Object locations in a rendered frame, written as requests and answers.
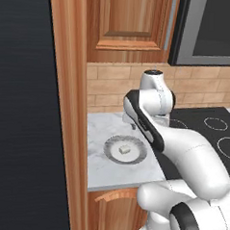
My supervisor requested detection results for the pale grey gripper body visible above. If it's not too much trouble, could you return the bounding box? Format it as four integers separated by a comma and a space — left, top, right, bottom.
121, 111, 140, 127

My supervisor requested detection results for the white marshmallow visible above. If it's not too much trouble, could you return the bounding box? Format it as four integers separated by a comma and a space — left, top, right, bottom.
117, 144, 133, 156

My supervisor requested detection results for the grey round plate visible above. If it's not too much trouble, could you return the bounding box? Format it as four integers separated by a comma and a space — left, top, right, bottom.
101, 134, 150, 167

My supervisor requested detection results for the tall wooden side panel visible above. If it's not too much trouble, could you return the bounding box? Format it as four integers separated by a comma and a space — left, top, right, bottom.
34, 0, 104, 230

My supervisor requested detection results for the black hob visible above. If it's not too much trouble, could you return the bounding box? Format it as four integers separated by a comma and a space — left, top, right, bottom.
146, 102, 230, 193

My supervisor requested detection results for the wooden base cupboard door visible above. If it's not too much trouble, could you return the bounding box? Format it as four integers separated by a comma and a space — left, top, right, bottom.
85, 184, 150, 230

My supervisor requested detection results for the black fridge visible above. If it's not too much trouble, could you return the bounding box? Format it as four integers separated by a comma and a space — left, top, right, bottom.
0, 0, 87, 230

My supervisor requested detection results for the black and grey microwave oven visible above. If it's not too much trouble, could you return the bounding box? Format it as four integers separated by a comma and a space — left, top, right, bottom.
167, 0, 230, 70

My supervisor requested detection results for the wooden wall cupboard door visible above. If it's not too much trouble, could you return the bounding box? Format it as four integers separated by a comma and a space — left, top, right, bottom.
82, 0, 176, 68

